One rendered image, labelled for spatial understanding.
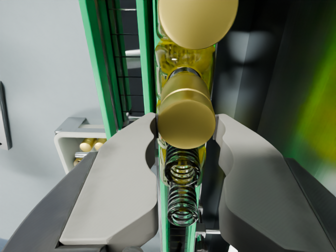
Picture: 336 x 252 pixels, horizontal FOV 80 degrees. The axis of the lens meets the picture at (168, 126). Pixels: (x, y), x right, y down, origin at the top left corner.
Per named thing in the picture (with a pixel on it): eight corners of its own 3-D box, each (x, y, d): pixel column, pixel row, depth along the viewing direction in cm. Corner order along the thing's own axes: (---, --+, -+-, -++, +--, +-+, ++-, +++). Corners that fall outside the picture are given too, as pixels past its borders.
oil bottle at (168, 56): (197, 58, 37) (214, 114, 19) (166, 58, 37) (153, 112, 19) (199, 23, 34) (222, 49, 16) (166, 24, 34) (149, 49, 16)
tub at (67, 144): (145, 163, 68) (141, 183, 60) (80, 161, 69) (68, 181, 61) (141, 118, 59) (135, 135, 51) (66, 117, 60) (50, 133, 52)
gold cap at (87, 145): (87, 143, 62) (81, 152, 59) (84, 133, 61) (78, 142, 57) (98, 143, 62) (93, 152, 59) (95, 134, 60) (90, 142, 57)
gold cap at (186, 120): (206, 117, 16) (214, 152, 12) (162, 116, 16) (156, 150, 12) (211, 72, 14) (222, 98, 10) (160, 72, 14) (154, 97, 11)
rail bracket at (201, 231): (216, 209, 59) (224, 258, 48) (192, 208, 60) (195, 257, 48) (217, 200, 57) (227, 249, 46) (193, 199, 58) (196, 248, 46)
